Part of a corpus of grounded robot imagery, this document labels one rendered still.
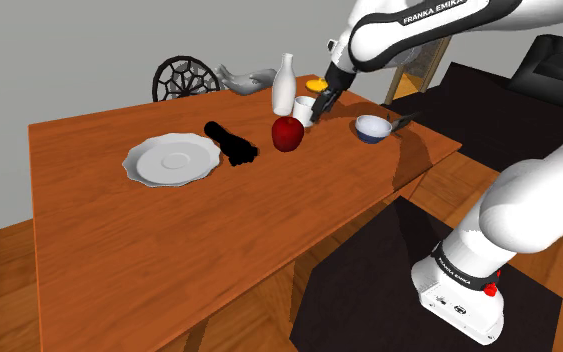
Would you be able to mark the blue and white bowl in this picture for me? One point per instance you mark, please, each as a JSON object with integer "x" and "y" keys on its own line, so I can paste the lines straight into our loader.
{"x": 372, "y": 128}

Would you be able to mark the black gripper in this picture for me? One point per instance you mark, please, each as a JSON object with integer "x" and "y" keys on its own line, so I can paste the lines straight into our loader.
{"x": 338, "y": 77}

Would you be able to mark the black sofa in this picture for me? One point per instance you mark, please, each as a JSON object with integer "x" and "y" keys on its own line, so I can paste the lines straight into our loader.
{"x": 554, "y": 73}

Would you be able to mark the white hand-shaped figure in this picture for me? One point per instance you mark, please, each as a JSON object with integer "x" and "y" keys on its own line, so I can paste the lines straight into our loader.
{"x": 247, "y": 83}

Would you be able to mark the red apple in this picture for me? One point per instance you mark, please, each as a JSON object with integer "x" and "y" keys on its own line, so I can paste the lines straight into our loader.
{"x": 287, "y": 133}

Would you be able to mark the grey knife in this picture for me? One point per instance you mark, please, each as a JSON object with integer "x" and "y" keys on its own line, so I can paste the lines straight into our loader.
{"x": 403, "y": 122}

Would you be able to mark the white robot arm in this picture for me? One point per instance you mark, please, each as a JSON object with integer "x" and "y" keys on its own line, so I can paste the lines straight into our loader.
{"x": 529, "y": 195}

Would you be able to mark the dark robot stand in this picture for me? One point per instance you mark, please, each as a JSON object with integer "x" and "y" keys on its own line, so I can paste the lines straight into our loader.
{"x": 368, "y": 287}

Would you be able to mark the yellow round object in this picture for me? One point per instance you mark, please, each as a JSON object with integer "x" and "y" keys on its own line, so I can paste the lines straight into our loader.
{"x": 315, "y": 85}

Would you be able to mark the white cup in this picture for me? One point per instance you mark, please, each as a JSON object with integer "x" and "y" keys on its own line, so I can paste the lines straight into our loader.
{"x": 303, "y": 109}

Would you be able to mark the white bottle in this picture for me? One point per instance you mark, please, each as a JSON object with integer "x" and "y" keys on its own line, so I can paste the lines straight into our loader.
{"x": 284, "y": 88}

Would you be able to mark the wooden table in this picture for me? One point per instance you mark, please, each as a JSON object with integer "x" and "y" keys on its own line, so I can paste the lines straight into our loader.
{"x": 164, "y": 244}

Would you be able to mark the white scalloped plate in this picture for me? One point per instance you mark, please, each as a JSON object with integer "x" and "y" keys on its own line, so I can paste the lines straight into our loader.
{"x": 174, "y": 160}

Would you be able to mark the wooden frame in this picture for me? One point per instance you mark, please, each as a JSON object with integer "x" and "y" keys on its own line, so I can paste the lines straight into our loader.
{"x": 408, "y": 80}

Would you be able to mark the dark brown rug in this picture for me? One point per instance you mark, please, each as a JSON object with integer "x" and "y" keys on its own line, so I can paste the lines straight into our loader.
{"x": 476, "y": 126}

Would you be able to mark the black round-backed chair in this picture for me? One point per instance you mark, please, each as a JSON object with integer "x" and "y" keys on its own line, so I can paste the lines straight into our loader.
{"x": 183, "y": 80}

